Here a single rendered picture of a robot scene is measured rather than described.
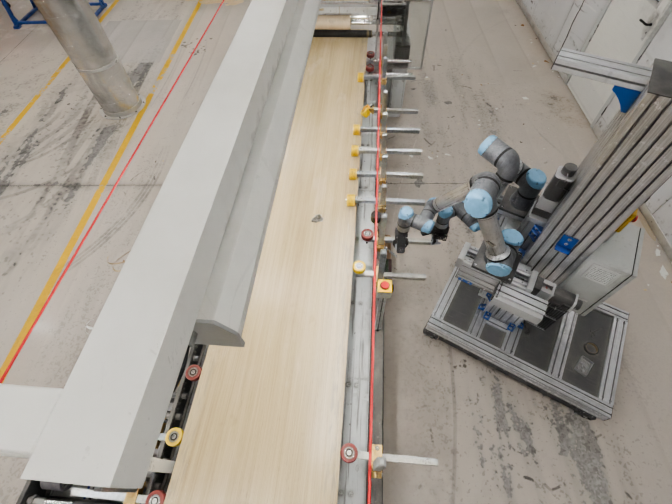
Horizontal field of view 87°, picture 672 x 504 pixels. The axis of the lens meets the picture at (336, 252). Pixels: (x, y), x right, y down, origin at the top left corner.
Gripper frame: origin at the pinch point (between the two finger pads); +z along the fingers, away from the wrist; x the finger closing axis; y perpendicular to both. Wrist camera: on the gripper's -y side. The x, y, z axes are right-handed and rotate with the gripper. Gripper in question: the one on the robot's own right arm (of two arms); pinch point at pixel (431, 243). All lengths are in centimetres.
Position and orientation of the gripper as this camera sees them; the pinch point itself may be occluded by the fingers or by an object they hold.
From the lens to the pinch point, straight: 243.2
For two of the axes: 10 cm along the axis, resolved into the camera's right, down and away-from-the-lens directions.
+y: 10.0, 0.5, -0.7
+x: 0.8, -8.3, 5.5
